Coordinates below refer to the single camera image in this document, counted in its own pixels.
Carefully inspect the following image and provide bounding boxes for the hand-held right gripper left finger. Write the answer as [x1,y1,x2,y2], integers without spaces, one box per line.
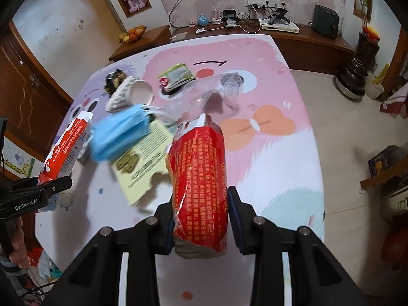
[41,202,175,306]

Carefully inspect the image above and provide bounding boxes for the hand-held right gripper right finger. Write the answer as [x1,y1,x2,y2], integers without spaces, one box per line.
[227,186,364,306]

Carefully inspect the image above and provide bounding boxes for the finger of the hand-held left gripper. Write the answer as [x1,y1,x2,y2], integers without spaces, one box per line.
[6,175,74,197]

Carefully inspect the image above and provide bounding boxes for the red and white carton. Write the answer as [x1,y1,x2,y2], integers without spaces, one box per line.
[37,110,94,186]

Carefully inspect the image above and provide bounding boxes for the red foil packet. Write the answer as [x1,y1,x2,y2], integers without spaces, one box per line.
[163,113,230,260]

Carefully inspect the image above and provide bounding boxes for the blue face mask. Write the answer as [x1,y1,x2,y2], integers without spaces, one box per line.
[90,103,152,162]

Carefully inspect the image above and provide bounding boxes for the person's left hand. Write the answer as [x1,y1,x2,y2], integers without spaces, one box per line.
[6,217,25,267]

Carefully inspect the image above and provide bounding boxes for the yellow green cardboard box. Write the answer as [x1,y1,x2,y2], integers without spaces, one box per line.
[111,119,172,205]

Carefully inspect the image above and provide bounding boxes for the cartoon printed tablecloth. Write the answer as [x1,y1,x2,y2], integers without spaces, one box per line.
[34,34,326,306]

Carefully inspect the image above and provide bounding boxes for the brown wooden door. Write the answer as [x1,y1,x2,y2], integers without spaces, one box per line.
[0,22,74,163]

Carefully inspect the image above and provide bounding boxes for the checkered paper cup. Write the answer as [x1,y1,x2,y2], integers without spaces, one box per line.
[105,75,154,113]

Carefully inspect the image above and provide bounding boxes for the dark snack wrapper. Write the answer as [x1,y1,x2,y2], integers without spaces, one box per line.
[103,69,129,95]

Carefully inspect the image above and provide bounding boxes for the clear plastic container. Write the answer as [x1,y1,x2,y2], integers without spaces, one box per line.
[161,72,244,125]

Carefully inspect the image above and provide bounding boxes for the small green packet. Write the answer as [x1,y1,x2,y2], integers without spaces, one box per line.
[157,63,196,92]

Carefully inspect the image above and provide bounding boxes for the dark printed box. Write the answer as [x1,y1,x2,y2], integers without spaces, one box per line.
[368,145,403,176]

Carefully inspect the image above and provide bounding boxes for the fruit bowl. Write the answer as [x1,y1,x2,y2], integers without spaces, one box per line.
[119,25,147,43]

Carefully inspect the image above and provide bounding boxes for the brown ceramic jar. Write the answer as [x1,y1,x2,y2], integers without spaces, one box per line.
[333,58,366,100]

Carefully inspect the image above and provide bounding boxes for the white plastic bucket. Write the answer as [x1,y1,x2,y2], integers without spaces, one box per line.
[365,73,385,100]

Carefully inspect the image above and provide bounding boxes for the wooden television cabinet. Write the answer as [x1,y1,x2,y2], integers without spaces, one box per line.
[109,22,356,71]

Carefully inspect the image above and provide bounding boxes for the white set-top box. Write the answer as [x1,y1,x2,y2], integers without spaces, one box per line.
[261,22,301,34]

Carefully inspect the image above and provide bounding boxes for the black small tripod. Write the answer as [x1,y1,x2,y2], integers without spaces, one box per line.
[269,7,290,24]

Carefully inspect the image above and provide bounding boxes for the tall dark vase stand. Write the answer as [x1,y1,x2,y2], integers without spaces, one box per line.
[356,27,381,71]

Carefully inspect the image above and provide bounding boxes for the dark green air fryer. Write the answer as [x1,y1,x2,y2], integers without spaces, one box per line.
[312,5,340,39]

